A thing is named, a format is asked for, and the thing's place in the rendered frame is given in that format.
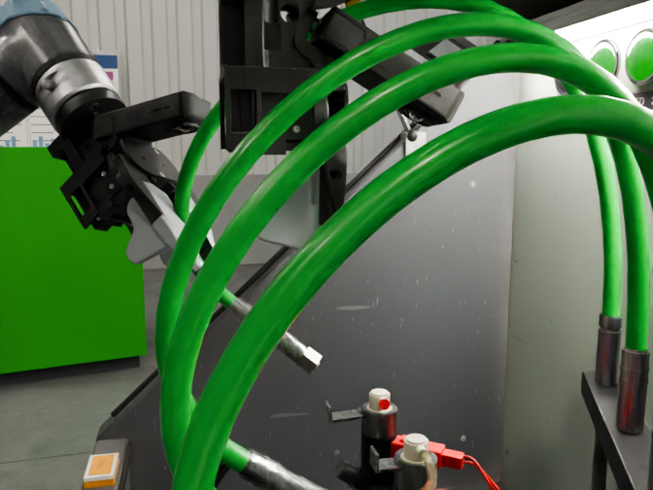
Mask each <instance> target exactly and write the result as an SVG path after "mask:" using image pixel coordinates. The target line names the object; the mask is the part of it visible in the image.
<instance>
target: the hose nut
mask: <svg viewBox="0 0 653 490"><path fill-rule="evenodd" d="M321 357H322V356H321V355H320V354H318V353H317V352H316V351H314V350H313V349H312V348H310V347H308V348H307V350H306V351H305V353H304V354H303V356H302V357H301V358H300V360H299V361H298V362H297V363H296V365H297V366H298V367H300V368H301V369H303V370H304V371H305V372H307V373H308V374H310V373H311V371H312V370H315V369H316V368H317V367H318V365H319V364H320V363H319V360H320V359H321Z"/></svg>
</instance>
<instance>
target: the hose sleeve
mask: <svg viewBox="0 0 653 490"><path fill-rule="evenodd" d="M251 309H252V306H251V305H250V304H249V303H248V302H247V301H245V300H244V299H242V298H240V297H238V298H237V299H236V300H235V301H234V302H233V303H232V304H231V305H230V306H229V308H228V313H229V314H230V315H232V316H233V317H234V318H236V320H237V321H240V322H241V323H242V322H243V320H244V319H245V317H246V316H247V314H248V313H249V311H250V310H251ZM306 347H307V346H305V345H304V344H303V343H301V342H300V341H299V340H297V338H296V337H293V336H292V335H291V334H290V333H289V332H286V333H285V334H284V335H283V337H282V338H281V340H280V341H279V343H278V345H277V346H276V349H277V350H278V351H280V352H282V353H283V354H284V355H285V356H287V357H288V358H290V359H291V360H292V361H294V362H298V361H299V360H300V358H301V357H302V356H303V354H304V353H305V351H306V350H307V349H306Z"/></svg>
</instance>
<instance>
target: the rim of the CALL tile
mask: <svg viewBox="0 0 653 490"><path fill-rule="evenodd" d="M112 454H115V457H114V462H113V466H112V469H111V473H107V474H98V475H88V473H89V469H90V466H91V463H92V460H93V456H102V455H112ZM118 459H119V453H109V454H99V455H90V457H89V461H88V464H87V467H86V472H85V476H84V482H88V481H97V480H106V479H114V477H115V473H116V468H117V463H118Z"/></svg>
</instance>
